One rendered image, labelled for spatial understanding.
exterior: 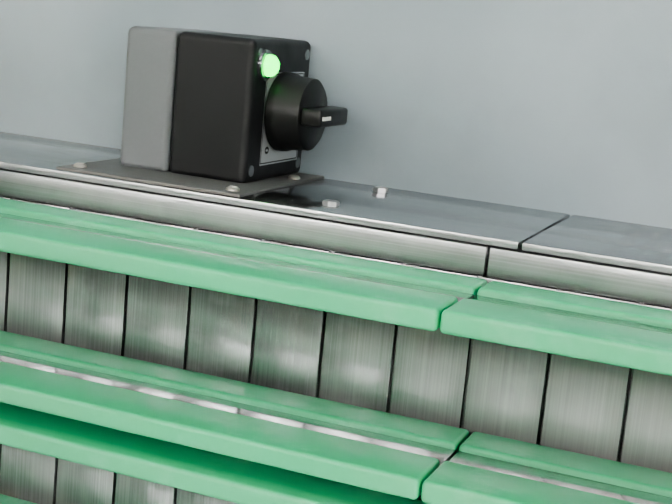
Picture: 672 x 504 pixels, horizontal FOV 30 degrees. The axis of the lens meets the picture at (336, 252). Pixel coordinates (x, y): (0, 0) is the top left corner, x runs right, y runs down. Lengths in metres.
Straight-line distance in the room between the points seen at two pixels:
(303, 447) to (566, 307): 0.13
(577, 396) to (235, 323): 0.18
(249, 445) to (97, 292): 0.16
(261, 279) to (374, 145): 0.22
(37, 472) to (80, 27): 0.29
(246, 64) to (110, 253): 0.16
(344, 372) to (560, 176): 0.18
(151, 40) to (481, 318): 0.28
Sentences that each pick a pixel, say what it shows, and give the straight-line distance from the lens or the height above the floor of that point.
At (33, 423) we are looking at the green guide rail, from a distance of 0.64.
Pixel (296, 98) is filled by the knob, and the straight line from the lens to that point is 0.70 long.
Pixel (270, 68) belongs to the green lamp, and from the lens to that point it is 0.69.
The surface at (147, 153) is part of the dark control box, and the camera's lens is 0.71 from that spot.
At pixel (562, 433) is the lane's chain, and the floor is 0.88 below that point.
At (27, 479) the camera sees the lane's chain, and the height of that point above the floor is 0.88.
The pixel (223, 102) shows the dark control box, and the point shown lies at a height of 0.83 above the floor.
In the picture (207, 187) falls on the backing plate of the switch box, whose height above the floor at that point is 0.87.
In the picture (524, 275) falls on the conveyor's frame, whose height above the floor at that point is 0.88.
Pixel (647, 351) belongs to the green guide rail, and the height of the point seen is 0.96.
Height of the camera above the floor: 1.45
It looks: 67 degrees down
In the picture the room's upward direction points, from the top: 110 degrees counter-clockwise
